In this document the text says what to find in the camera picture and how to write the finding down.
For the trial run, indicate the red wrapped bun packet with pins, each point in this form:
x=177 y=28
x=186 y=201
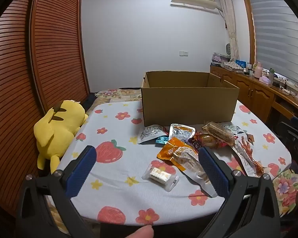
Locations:
x=207 y=140

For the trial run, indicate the purple box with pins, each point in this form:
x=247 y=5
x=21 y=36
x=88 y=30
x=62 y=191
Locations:
x=221 y=57

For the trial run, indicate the wooden window frame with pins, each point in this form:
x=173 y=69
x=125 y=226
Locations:
x=249 y=24

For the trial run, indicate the pink tissue box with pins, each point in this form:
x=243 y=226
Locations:
x=265 y=81

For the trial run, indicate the white wall socket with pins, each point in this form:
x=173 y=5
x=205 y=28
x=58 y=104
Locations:
x=183 y=53

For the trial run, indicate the wooden cabinet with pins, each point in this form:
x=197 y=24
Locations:
x=250 y=91

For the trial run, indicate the person's left hand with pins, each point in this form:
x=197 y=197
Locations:
x=144 y=231

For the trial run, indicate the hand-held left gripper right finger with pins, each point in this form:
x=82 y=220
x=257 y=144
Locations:
x=213 y=173

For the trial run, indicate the brown sandwich bar packet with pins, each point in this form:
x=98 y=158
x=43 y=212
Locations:
x=219 y=132

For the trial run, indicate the dark blue cloth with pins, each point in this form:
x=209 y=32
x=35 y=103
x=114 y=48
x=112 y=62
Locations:
x=90 y=99

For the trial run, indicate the clear crumpled snack packet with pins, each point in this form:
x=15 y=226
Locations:
x=235 y=129

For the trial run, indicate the blue boxes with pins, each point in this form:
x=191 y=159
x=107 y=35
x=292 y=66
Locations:
x=240 y=63

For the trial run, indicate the long orange and silver packet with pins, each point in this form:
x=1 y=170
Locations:
x=191 y=166

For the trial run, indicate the brown louvered wardrobe door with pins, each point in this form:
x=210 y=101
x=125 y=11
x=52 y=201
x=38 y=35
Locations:
x=10 y=91
x=59 y=42

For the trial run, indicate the small teal snack packet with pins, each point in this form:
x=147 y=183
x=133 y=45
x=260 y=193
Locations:
x=162 y=140

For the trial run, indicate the pink kettle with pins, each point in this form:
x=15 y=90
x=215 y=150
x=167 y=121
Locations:
x=257 y=70

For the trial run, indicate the orange snack packet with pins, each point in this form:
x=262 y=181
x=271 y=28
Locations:
x=167 y=151

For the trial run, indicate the white power strip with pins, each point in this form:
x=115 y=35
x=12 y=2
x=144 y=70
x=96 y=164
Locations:
x=289 y=91

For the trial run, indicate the green bottle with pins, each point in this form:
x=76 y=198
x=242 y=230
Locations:
x=271 y=75

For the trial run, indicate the clear wrapped white cake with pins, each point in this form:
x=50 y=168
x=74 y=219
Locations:
x=160 y=176

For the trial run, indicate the red chicken feet packet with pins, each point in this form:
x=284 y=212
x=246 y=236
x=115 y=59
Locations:
x=247 y=151

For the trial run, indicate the strawberry print tablecloth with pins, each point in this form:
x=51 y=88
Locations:
x=114 y=178

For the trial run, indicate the floral fabric bag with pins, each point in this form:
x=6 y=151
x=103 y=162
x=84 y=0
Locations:
x=232 y=65

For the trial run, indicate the yellow plush toy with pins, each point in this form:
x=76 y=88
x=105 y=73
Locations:
x=57 y=133

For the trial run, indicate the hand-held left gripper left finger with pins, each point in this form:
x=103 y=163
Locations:
x=80 y=171

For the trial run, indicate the silver packet with orange band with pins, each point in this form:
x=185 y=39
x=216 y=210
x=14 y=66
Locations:
x=182 y=133

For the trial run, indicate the small white fan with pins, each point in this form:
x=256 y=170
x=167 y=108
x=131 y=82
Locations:
x=228 y=50

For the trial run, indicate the cream curtain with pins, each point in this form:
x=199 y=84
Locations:
x=229 y=17

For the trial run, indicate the brown cardboard box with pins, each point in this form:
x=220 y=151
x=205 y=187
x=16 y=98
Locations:
x=188 y=106

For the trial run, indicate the white printed snack packet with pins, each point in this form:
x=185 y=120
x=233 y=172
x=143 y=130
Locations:
x=150 y=132

